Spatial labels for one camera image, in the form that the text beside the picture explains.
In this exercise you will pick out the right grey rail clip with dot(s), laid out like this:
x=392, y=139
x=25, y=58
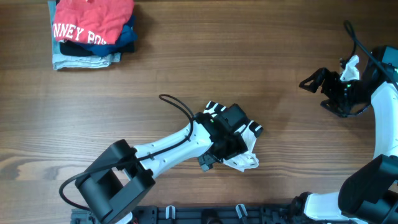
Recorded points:
x=241, y=211

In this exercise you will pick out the left grey rail clip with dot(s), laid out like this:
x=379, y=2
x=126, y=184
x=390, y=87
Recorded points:
x=170, y=212

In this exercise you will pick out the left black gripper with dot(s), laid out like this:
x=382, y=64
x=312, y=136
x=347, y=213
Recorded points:
x=206, y=160

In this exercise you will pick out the black folded garment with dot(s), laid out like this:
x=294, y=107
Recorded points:
x=73, y=49

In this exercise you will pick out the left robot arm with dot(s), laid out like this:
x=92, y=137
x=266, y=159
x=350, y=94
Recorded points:
x=114, y=184

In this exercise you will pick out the navy blue folded garment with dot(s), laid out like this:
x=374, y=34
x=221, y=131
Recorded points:
x=128, y=34

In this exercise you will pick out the light grey folded jeans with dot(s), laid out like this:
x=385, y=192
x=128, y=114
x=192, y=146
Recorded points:
x=60, y=61

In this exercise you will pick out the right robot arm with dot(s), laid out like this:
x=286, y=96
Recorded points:
x=365, y=196

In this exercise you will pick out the grey rail clip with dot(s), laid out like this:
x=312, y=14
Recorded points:
x=170, y=212
x=241, y=211

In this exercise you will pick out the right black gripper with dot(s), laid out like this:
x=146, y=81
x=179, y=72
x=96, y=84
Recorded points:
x=330, y=88

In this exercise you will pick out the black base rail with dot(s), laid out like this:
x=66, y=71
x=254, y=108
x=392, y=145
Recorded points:
x=266, y=214

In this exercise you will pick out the red folded t-shirt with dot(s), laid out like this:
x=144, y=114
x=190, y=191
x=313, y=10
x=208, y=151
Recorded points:
x=98, y=22

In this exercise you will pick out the white underwear black striped waistband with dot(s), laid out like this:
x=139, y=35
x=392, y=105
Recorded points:
x=221, y=121

